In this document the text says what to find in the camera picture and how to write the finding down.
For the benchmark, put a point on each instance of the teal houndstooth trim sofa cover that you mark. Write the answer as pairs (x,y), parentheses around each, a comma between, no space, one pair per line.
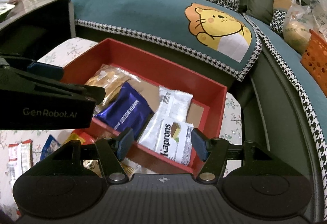
(286,60)

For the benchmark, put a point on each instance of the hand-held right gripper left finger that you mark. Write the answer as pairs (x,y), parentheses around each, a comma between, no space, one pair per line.
(125,143)

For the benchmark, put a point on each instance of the green sofa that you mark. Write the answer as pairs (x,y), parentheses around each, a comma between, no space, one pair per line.
(268,124)

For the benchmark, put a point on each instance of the white floral tablecloth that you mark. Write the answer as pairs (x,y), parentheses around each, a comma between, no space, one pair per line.
(71,50)

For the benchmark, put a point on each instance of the teal lion print sofa cover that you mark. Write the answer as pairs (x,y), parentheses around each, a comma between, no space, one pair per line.
(127,9)

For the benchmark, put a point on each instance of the pale yellow pomelo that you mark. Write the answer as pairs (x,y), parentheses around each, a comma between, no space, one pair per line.
(296,34)

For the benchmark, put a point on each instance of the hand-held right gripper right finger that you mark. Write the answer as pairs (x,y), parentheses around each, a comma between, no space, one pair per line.
(199,143)

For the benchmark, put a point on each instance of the clear bag of fried sticks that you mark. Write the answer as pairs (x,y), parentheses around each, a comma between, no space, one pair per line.
(107,83)

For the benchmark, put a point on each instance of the red and white snack packet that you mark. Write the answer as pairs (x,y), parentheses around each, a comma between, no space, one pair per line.
(20,160)

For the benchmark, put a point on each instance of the small blue snack packet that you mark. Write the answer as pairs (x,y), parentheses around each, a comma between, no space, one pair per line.
(51,146)

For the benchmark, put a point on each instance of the paper sheet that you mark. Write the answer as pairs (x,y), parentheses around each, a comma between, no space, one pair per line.
(6,9)

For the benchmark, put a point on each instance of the red cardboard box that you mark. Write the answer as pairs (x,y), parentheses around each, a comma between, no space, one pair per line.
(166,70)

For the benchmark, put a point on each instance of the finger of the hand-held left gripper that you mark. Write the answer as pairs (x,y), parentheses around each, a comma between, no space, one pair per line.
(63,89)
(46,69)

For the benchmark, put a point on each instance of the red and yellow gummy packet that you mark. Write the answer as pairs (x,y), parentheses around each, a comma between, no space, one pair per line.
(81,137)

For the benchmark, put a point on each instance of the black side table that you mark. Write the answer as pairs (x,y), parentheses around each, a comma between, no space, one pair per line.
(38,14)

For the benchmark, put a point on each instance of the blue biscuit packet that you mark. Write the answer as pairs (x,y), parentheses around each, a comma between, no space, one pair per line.
(125,111)

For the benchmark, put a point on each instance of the white wafer packet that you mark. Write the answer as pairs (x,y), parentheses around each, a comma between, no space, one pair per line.
(171,106)
(171,144)

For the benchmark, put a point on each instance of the white plastic bag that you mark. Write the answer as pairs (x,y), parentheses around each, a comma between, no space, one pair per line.
(299,9)

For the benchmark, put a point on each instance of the orange plastic basket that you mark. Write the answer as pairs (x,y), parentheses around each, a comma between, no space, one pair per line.
(314,57)

